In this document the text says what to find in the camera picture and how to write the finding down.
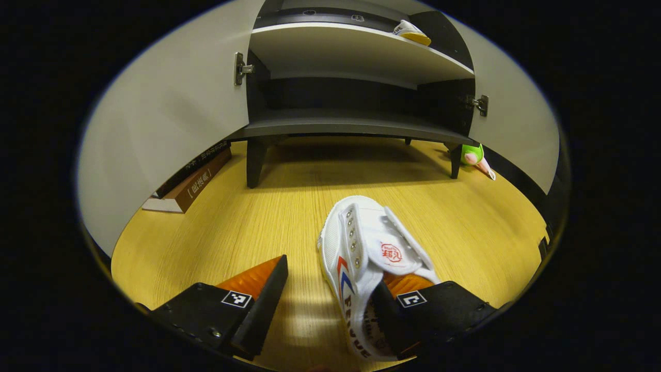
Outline white shoe cabinet door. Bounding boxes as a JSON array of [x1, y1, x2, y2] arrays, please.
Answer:
[[76, 0, 266, 258], [449, 15, 561, 194]]

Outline brown cover book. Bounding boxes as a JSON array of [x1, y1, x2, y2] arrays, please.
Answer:
[[142, 149, 233, 213]]

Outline green and pink plush toy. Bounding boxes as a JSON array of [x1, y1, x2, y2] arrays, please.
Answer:
[[460, 144, 496, 181]]

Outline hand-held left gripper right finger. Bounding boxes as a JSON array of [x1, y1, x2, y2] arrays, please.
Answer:
[[371, 273, 512, 360]]

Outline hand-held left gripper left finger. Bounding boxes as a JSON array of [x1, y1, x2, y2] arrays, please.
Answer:
[[135, 255, 289, 361]]

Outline dark cover book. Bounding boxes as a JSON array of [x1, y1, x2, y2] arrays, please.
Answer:
[[155, 139, 230, 198]]

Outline white canvas shoe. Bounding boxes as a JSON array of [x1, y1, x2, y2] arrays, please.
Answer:
[[317, 195, 442, 362], [392, 20, 432, 46]]

